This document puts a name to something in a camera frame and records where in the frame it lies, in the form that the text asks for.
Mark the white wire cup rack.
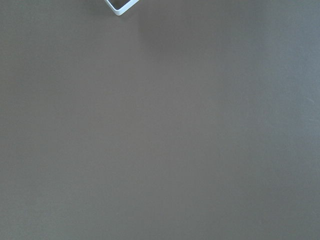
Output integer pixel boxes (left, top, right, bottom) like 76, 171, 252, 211
104, 0, 139, 16

